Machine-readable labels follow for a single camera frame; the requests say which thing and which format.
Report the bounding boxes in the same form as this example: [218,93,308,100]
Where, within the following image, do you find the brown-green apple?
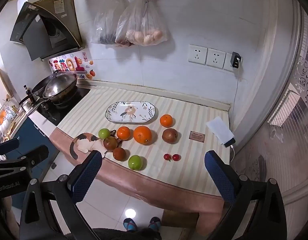
[103,137,119,152]

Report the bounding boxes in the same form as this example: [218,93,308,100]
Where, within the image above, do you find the cluttered dish rack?
[0,100,27,136]

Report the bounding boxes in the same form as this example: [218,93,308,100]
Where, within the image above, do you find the black induction cooktop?
[35,87,91,127]

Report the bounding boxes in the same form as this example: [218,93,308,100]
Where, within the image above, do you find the striped tablecloth with cat print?
[49,86,231,235]

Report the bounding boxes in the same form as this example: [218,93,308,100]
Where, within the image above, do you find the wooden cutting board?
[0,67,15,101]

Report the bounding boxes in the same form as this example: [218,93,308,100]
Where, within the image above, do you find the white paper tissue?
[206,116,235,145]

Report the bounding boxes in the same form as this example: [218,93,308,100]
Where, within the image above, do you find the black charger plug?
[230,52,243,69]

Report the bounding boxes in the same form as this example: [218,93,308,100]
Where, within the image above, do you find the colourful wall stickers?
[48,52,96,80]

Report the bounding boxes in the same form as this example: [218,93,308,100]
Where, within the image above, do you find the person's dark fuzzy clothing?
[91,227,162,240]

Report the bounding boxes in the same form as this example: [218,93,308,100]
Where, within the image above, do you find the red pear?
[162,128,179,144]

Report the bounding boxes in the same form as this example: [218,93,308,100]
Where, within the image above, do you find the oval floral ceramic plate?
[105,101,158,124]

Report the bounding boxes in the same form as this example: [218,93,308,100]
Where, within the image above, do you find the white radiator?
[267,82,307,128]

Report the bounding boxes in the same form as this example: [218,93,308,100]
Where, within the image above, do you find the small pot with handle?
[19,99,48,113]

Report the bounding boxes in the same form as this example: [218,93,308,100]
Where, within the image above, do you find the large orange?
[133,126,153,145]

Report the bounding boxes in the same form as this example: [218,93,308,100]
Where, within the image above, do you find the plastic bag with pale produce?
[115,0,169,47]

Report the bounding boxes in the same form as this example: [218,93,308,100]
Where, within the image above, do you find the brown cardboard box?
[161,209,199,228]

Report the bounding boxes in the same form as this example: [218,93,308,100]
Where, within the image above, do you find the person's left forearm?
[0,197,20,239]

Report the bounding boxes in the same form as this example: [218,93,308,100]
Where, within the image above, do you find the dark bottle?
[23,84,32,101]

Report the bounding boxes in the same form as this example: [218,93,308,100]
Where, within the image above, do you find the white charging cable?
[229,69,242,162]

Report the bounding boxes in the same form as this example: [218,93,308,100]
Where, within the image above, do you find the plastic bag with dark contents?
[90,0,124,45]

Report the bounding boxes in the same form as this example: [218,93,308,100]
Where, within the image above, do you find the black range hood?
[10,2,86,61]

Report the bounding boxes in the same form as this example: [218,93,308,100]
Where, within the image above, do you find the steel wok with lid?
[31,72,78,99]

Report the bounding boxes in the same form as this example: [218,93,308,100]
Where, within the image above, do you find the glass pan lid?
[43,74,78,98]

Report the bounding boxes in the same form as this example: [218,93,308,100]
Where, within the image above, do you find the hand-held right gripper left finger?
[19,149,103,240]

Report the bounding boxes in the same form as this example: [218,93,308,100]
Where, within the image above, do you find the patterned frosted glass door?
[254,5,308,230]

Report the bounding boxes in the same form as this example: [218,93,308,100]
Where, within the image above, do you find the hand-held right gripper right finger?
[204,150,288,240]

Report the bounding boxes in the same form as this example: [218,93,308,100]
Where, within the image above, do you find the red-brown round fruit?
[113,147,127,161]

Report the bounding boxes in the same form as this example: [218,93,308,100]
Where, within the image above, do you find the small orange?
[159,114,174,128]
[116,126,131,141]

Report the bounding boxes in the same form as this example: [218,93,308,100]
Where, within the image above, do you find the white wall socket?
[188,44,208,65]
[223,52,242,72]
[206,47,226,69]

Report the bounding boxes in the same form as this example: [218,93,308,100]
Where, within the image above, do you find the blue slipper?
[123,218,138,232]
[148,217,161,231]

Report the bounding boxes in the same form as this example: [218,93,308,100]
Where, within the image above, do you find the large green fruit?
[128,155,147,171]

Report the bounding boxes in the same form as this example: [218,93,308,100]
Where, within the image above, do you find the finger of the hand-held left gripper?
[0,146,49,173]
[0,138,20,160]

